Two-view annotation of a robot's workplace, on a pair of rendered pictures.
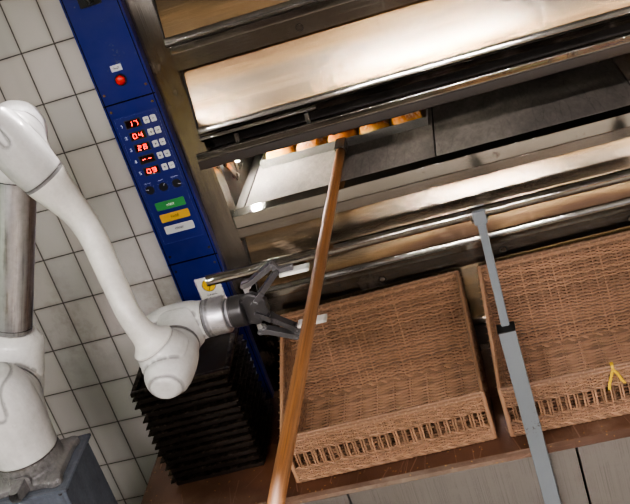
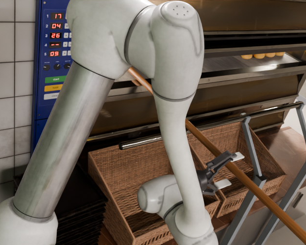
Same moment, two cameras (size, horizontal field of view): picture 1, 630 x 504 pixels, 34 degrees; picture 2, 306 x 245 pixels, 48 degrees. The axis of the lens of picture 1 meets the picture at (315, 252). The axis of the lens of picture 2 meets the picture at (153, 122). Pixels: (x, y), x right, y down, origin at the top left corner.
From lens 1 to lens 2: 212 cm
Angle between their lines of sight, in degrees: 49
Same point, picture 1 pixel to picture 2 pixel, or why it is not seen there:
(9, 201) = (100, 94)
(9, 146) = (199, 54)
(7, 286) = (63, 175)
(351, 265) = (133, 126)
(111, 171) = (17, 46)
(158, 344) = (209, 223)
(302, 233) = (113, 106)
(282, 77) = not seen: hidden behind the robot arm
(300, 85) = not seen: hidden behind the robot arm
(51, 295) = not seen: outside the picture
